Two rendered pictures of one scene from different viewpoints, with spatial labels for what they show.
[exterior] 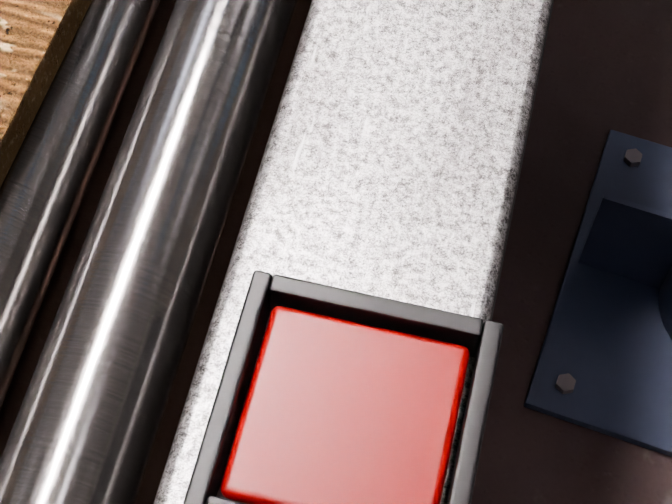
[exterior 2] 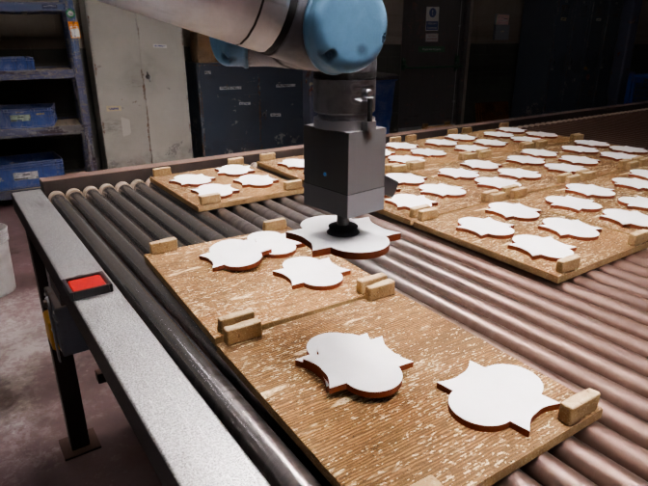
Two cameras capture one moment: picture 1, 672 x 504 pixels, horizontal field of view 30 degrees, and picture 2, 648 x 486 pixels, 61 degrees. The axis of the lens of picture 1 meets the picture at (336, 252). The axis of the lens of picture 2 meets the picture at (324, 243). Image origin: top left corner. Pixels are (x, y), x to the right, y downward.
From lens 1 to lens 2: 1.19 m
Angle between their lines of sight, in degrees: 90
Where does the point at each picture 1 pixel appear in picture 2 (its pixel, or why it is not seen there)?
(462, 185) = (90, 310)
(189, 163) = (137, 293)
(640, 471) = not seen: outside the picture
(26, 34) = (172, 282)
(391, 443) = (78, 283)
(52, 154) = (159, 287)
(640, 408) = not seen: outside the picture
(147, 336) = (124, 283)
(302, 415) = (94, 281)
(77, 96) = (164, 292)
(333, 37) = (129, 312)
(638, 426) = not seen: outside the picture
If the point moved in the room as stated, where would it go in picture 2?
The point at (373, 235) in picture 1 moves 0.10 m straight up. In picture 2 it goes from (100, 301) to (93, 251)
